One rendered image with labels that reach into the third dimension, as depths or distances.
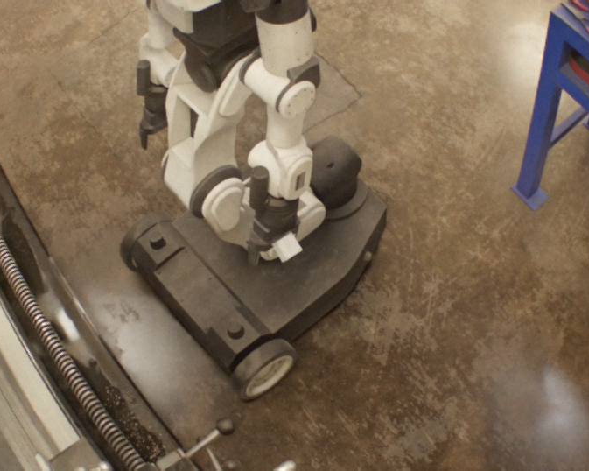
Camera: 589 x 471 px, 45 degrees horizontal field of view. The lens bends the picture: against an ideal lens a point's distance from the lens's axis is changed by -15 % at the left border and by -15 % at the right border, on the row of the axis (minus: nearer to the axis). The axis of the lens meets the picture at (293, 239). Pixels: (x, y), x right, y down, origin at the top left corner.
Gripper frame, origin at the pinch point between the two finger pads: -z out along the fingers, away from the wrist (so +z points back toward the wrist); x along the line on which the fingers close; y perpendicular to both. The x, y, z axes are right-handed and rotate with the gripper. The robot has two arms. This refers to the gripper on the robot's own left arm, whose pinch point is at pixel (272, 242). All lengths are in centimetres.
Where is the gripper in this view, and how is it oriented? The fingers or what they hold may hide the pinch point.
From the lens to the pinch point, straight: 181.1
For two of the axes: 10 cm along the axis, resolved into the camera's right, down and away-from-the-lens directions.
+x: -7.6, 4.8, -4.4
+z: 0.8, -6.0, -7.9
